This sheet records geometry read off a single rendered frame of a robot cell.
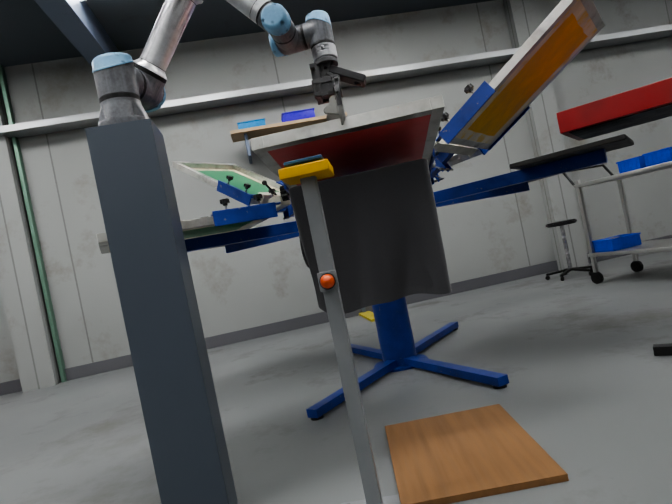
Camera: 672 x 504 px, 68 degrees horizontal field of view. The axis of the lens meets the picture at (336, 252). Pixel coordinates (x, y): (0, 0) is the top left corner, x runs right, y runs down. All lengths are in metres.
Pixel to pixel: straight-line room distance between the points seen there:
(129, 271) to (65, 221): 4.19
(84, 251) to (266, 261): 1.82
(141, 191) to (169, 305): 0.33
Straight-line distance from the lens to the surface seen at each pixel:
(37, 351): 5.66
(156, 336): 1.51
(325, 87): 1.56
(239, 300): 5.32
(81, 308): 5.63
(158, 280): 1.50
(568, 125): 2.33
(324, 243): 1.29
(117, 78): 1.65
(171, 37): 1.80
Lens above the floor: 0.72
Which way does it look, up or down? level
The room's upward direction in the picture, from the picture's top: 12 degrees counter-clockwise
